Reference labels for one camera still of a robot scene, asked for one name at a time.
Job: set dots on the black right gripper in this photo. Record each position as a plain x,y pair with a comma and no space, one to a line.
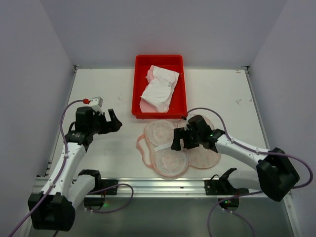
186,138

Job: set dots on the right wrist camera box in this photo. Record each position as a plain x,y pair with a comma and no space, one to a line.
184,122

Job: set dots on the white bra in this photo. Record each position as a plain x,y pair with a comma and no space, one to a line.
160,90

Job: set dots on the red plastic tray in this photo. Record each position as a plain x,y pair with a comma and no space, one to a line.
159,90

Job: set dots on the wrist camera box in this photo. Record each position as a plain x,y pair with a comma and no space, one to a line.
96,103
184,122

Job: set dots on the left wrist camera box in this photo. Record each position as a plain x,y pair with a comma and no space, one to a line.
96,103

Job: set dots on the aluminium mounting rail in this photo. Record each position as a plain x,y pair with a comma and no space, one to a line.
172,188

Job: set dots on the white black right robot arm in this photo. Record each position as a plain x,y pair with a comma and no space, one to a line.
276,174

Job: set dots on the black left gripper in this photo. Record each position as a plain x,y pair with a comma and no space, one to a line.
104,122

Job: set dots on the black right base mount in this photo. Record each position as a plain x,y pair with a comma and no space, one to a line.
220,186

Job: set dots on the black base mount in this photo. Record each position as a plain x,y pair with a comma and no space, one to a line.
98,200
220,186

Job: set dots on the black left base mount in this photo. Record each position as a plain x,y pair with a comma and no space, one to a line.
98,200

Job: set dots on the pink bra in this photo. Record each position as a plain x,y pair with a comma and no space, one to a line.
148,106

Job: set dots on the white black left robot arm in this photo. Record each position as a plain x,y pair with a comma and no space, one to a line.
54,207

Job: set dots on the pink tulip mesh laundry bag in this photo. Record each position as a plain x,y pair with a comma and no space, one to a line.
154,146

